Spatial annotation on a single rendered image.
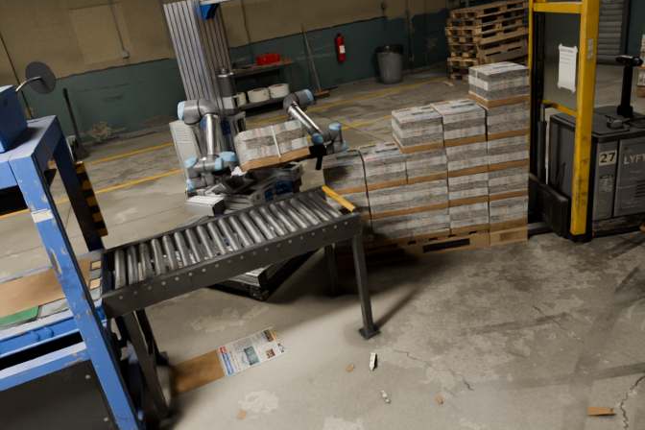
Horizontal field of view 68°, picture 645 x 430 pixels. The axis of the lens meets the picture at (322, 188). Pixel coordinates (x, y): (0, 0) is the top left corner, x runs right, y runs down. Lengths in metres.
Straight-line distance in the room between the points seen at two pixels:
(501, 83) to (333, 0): 7.30
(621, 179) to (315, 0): 7.59
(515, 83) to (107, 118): 7.61
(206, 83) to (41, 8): 6.42
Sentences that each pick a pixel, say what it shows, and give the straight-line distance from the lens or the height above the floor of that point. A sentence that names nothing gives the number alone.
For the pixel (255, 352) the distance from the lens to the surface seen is 3.08.
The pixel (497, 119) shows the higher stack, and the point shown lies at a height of 0.98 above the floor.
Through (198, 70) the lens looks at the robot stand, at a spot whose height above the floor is 1.58.
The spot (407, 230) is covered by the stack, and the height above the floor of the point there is 0.24.
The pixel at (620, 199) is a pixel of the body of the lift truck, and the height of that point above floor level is 0.30.
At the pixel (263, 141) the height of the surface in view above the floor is 1.19.
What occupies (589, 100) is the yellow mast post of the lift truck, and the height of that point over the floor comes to 1.06.
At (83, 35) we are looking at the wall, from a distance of 9.52.
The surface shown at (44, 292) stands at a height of 0.80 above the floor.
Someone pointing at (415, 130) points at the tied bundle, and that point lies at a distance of 3.34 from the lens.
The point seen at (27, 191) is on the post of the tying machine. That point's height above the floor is 1.42.
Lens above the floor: 1.92
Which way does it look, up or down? 22 degrees down
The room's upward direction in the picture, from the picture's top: 9 degrees counter-clockwise
